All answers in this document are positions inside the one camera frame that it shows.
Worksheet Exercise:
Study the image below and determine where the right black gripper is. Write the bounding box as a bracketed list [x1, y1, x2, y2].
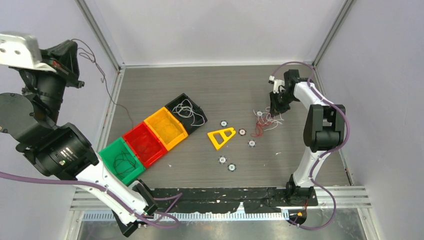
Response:
[269, 90, 297, 118]

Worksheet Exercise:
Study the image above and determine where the white wire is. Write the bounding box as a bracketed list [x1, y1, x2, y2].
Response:
[253, 105, 285, 133]
[171, 99, 206, 127]

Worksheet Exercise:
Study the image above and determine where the red wire bundle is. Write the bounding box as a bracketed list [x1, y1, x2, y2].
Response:
[250, 114, 273, 138]

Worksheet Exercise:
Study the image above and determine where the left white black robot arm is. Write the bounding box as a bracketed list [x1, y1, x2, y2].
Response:
[0, 34, 158, 236]

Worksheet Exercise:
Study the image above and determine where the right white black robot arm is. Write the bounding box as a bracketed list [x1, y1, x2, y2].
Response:
[268, 69, 346, 205]

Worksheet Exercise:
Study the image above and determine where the dark chip middle right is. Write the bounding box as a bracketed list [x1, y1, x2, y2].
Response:
[248, 139, 257, 148]

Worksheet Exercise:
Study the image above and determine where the dark chip upper left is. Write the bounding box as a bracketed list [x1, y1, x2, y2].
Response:
[220, 120, 228, 128]

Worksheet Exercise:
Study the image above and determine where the dark chip lowest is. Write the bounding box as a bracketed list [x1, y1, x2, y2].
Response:
[227, 163, 237, 172]

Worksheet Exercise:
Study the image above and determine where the dark chip lower left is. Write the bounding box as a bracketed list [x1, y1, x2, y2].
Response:
[218, 156, 227, 165]

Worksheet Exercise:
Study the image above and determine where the black plastic bin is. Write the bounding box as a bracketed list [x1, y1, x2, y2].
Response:
[165, 93, 208, 135]

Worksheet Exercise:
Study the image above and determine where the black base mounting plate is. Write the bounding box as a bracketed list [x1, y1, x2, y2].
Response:
[144, 187, 318, 214]

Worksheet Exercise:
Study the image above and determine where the green plastic bin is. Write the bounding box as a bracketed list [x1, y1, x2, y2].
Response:
[99, 137, 146, 186]

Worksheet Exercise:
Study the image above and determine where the yellow plastic bin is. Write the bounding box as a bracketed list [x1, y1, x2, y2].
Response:
[143, 106, 188, 151]

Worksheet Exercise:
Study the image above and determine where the red plastic bin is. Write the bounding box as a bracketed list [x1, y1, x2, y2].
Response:
[122, 121, 168, 169]

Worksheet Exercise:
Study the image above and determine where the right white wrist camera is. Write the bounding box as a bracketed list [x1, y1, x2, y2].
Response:
[268, 75, 285, 94]

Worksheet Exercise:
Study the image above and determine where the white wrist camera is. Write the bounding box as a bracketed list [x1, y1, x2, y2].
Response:
[268, 75, 285, 94]
[0, 31, 56, 73]

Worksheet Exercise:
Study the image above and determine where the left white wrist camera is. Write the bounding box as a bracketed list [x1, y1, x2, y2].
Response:
[0, 31, 56, 73]

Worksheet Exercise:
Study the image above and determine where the yellow triangular plastic frame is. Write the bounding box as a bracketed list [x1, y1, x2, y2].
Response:
[207, 127, 236, 151]

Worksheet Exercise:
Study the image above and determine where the slotted aluminium rail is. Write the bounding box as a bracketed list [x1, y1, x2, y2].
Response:
[82, 209, 289, 222]

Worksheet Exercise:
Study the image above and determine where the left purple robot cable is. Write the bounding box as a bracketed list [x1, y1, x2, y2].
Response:
[0, 171, 184, 230]

